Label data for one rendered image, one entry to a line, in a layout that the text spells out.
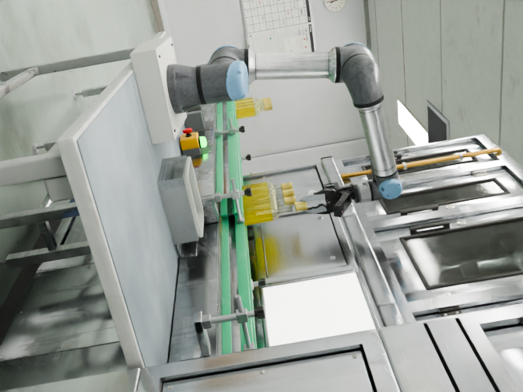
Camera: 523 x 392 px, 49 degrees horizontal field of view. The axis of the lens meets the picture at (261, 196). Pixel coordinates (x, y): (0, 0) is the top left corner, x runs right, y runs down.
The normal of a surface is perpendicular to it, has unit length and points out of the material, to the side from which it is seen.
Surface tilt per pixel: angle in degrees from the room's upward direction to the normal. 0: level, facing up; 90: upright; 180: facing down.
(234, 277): 90
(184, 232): 90
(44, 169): 90
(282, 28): 90
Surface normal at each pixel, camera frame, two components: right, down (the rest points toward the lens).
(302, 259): -0.15, -0.88
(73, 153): 0.05, 0.38
